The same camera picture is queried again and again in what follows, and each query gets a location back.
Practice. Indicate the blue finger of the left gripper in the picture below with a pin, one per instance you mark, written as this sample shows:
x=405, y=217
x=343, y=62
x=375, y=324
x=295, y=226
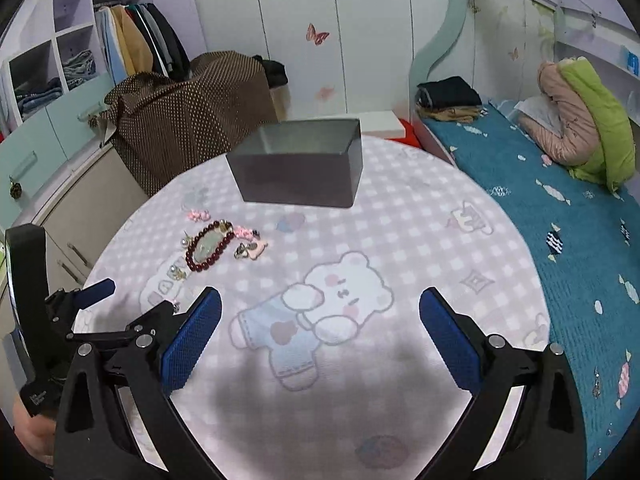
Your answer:
x=95, y=293

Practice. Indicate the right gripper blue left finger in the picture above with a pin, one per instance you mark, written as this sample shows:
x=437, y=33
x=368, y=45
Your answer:
x=188, y=334

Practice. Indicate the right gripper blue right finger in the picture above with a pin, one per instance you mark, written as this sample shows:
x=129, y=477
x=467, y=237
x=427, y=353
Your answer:
x=456, y=337

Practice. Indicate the pearl stud earring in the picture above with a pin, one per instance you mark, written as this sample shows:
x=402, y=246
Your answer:
x=186, y=240
x=176, y=273

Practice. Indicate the pale green jade pendant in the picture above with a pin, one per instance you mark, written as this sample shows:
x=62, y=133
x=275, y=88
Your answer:
x=206, y=245

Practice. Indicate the pink bear earring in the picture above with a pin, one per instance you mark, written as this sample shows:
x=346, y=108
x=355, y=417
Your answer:
x=199, y=215
x=251, y=244

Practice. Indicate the person left hand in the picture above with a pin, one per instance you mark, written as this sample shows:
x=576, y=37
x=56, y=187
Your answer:
x=36, y=434

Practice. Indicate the white lower cabinet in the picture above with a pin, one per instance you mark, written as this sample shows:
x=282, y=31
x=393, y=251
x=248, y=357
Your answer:
x=81, y=208

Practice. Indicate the pine cone drawer ornament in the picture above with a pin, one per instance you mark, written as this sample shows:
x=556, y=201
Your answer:
x=16, y=191

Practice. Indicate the pink checkered tablecloth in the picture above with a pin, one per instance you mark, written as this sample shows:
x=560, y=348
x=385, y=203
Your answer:
x=320, y=367

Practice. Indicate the teal drawer unit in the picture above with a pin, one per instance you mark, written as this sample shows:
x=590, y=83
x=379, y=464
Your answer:
x=36, y=150

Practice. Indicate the teal bed sheet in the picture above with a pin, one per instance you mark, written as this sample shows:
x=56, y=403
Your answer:
x=585, y=244

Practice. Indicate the brown polka dot cloth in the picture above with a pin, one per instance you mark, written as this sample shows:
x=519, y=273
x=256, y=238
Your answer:
x=161, y=128

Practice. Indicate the folded jeans pile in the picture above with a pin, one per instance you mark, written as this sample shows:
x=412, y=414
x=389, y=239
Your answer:
x=77, y=70

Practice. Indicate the grey metal tin box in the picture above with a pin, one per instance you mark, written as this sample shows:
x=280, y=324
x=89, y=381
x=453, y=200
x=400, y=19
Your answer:
x=306, y=162

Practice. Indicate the white low step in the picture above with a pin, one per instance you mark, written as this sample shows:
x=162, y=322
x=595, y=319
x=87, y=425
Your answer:
x=383, y=125

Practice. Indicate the folded dark clothes stack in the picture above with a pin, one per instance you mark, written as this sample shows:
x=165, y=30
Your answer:
x=448, y=100

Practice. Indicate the lilac shelf unit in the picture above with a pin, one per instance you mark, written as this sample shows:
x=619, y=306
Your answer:
x=44, y=33

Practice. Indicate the pink and green jacket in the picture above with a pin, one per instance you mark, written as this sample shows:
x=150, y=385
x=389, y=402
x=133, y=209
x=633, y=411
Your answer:
x=578, y=123

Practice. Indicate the hanging clothes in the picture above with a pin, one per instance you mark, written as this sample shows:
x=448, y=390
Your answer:
x=137, y=38

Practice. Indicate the teal bunk bed frame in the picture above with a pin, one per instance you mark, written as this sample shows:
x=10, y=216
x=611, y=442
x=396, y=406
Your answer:
x=433, y=52

